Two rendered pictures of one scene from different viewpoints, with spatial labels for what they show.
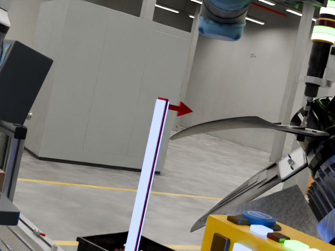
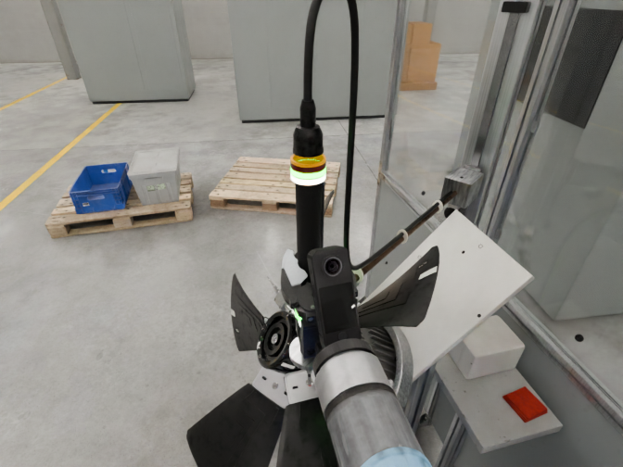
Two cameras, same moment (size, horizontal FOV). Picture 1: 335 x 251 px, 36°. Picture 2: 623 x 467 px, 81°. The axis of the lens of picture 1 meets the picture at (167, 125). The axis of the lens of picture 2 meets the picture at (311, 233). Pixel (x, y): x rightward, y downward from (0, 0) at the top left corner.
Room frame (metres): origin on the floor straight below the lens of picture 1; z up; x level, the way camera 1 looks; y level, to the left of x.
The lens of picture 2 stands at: (0.84, 0.12, 1.81)
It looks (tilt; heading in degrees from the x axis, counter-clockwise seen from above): 34 degrees down; 293
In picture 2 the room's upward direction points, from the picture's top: straight up
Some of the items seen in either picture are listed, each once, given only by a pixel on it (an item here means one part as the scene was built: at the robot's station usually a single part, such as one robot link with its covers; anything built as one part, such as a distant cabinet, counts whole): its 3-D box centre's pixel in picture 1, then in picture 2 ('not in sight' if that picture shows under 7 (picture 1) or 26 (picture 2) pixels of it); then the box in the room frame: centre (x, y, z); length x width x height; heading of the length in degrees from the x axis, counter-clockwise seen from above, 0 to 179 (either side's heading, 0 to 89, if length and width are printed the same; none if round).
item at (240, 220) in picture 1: (237, 220); not in sight; (0.57, -0.10, 1.08); 0.02 x 0.02 x 0.01; 37
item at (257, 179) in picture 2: not in sight; (280, 183); (2.54, -3.01, 0.07); 1.20 x 1.00 x 0.15; 15
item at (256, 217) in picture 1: (258, 220); not in sight; (0.59, -0.13, 1.08); 0.04 x 0.04 x 0.02
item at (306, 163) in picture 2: not in sight; (308, 169); (1.00, -0.26, 1.63); 0.04 x 0.04 x 0.03
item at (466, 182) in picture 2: not in sight; (463, 186); (0.81, -0.86, 1.37); 0.10 x 0.07 x 0.09; 72
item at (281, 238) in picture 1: (278, 237); not in sight; (0.52, -0.14, 1.08); 0.02 x 0.02 x 0.01; 37
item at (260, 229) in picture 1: (261, 229); not in sight; (0.54, -0.12, 1.08); 0.02 x 0.02 x 0.01; 37
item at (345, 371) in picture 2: not in sight; (354, 384); (0.89, -0.11, 1.46); 0.08 x 0.05 x 0.08; 37
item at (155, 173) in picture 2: not in sight; (158, 175); (3.46, -2.27, 0.31); 0.60 x 0.42 x 0.33; 128
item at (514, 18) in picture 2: not in sight; (480, 141); (0.80, -0.91, 1.48); 0.05 x 0.03 x 0.62; 162
